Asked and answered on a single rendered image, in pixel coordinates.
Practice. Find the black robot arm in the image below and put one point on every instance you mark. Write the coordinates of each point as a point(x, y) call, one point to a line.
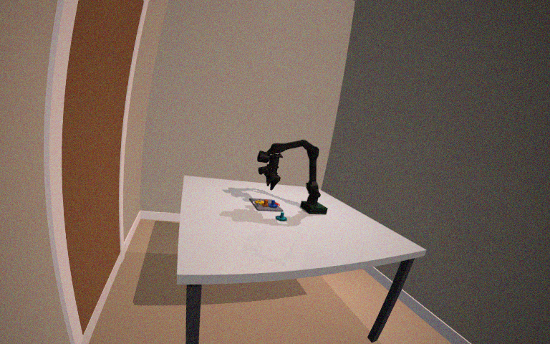
point(313, 153)

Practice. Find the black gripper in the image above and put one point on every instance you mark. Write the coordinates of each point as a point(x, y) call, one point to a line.
point(272, 177)

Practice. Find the teal gear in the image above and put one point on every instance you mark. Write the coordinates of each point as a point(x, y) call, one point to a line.
point(281, 217)

